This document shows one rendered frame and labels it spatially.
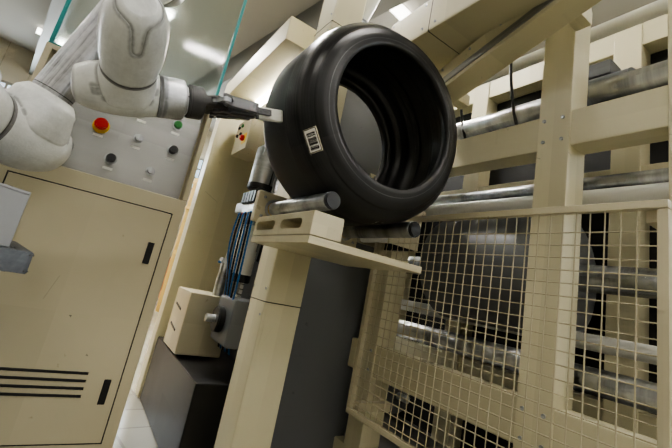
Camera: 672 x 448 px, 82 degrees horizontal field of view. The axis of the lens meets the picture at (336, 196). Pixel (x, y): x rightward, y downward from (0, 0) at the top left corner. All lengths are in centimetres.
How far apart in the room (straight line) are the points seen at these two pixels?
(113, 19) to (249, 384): 100
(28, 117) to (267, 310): 81
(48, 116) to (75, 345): 70
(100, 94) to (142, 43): 17
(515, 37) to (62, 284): 161
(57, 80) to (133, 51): 51
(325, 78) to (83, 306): 103
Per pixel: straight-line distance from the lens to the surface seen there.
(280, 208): 114
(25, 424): 157
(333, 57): 102
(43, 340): 151
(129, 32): 76
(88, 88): 90
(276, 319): 129
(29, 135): 121
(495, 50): 145
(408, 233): 109
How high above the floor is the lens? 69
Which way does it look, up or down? 14 degrees up
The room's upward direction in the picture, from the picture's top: 12 degrees clockwise
